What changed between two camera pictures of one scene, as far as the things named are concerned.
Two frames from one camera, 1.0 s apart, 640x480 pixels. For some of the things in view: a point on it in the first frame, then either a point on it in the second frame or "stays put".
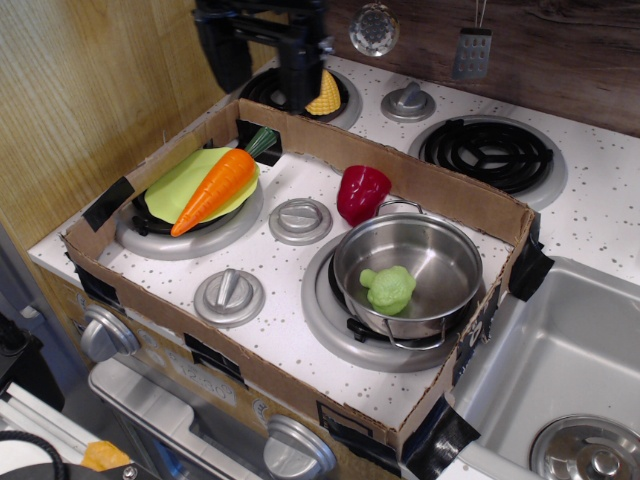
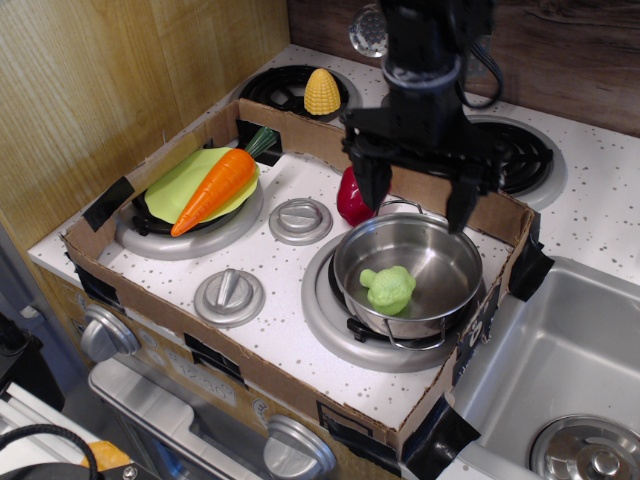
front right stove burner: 326,313 stays put
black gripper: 301,69 → 426,126
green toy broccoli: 389,289 stays put
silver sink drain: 583,447 stays put
